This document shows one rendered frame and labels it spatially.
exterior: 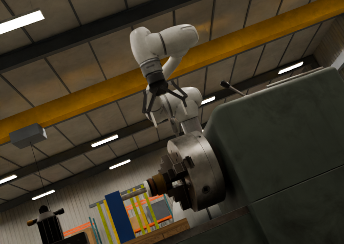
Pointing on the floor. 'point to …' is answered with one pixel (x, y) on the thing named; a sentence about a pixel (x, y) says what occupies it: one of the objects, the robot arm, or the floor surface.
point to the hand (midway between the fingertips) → (170, 119)
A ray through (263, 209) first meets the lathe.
